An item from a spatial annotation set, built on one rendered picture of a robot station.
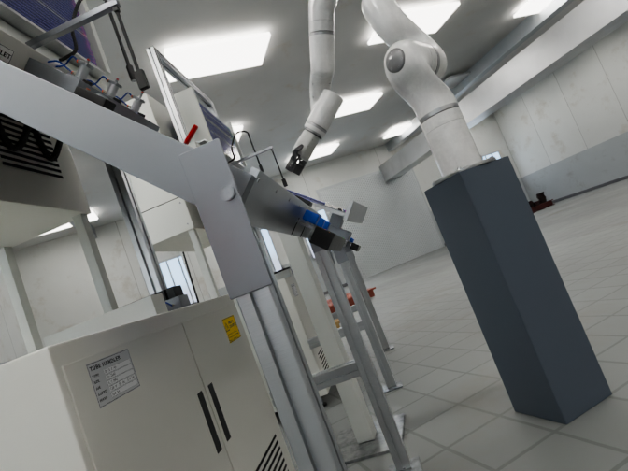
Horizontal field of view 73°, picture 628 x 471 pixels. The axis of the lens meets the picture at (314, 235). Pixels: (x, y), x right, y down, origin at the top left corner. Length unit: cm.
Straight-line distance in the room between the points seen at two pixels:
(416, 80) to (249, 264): 95
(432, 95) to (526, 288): 59
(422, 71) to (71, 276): 1010
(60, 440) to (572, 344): 117
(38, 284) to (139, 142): 1048
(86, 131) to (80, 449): 39
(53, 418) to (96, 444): 6
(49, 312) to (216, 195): 1048
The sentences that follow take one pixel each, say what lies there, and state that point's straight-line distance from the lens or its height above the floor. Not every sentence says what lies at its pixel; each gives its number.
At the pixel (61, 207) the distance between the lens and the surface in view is 136.
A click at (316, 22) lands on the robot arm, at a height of 139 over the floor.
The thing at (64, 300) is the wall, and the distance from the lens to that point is 1087.
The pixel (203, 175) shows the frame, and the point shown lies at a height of 73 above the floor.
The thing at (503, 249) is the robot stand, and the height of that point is 47.
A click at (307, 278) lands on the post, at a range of 145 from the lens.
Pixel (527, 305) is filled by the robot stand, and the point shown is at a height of 31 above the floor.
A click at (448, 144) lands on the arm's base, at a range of 129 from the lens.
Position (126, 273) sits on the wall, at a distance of 1070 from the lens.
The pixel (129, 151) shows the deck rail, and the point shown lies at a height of 81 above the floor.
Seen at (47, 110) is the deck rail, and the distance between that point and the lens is 66.
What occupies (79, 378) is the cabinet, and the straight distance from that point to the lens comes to 66.
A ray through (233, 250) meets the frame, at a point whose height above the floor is 64.
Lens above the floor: 58
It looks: 5 degrees up
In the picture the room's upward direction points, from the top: 21 degrees counter-clockwise
